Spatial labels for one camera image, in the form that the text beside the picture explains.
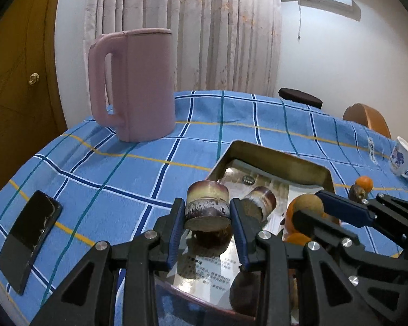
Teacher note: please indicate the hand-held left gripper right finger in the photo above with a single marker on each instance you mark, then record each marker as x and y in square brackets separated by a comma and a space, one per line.
[239, 234]

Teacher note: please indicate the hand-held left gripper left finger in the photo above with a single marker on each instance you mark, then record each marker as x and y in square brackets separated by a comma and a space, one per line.
[176, 231]

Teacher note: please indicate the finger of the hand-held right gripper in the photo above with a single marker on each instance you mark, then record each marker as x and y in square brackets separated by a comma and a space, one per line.
[346, 210]
[309, 225]

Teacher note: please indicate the orange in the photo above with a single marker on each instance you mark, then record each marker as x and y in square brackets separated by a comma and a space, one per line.
[365, 181]
[294, 238]
[289, 217]

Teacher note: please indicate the brown kiwi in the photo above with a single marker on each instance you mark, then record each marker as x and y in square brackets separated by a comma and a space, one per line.
[307, 203]

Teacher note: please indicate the brown glazed small cup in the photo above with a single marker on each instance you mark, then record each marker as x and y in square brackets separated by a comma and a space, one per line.
[207, 203]

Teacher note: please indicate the purple passion fruit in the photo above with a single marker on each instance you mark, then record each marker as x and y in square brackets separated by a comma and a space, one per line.
[244, 292]

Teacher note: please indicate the rectangular metal tin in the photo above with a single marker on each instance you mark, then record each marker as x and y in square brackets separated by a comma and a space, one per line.
[275, 163]

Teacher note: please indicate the dark mangosteen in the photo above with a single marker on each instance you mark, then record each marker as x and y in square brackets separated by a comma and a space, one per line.
[357, 193]

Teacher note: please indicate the printed paper sheet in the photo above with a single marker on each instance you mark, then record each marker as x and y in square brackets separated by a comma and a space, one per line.
[278, 190]

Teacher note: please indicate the white cup with blue print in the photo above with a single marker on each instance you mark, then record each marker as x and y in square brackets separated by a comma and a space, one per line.
[399, 158]

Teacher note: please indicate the blue plaid tablecloth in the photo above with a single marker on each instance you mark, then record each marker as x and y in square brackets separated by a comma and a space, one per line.
[122, 176]

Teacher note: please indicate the brown leather armchair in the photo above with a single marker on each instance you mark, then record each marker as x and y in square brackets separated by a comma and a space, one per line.
[367, 117]

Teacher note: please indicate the dark round stool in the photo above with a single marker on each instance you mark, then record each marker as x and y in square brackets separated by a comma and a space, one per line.
[299, 95]

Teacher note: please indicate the black smartphone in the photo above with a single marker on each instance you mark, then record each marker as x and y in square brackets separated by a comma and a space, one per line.
[27, 237]

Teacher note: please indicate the pink plastic pitcher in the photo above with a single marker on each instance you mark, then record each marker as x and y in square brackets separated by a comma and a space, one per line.
[142, 85]

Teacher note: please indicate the wooden door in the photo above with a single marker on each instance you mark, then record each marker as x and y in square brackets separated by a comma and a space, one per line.
[13, 108]

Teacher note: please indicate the brass door knob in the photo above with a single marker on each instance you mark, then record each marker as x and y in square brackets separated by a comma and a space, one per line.
[33, 78]

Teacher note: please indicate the pink floral curtain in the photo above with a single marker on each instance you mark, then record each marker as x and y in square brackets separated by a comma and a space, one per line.
[207, 23]

